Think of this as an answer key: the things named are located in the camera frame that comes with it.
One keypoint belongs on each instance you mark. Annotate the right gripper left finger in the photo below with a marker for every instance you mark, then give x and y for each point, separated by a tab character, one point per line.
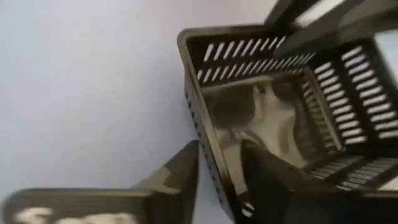
174	186

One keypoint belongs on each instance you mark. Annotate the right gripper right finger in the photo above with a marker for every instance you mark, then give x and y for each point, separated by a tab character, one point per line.
267	193

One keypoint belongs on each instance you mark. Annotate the black plastic basket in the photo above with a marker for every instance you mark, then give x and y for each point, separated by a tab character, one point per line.
273	124

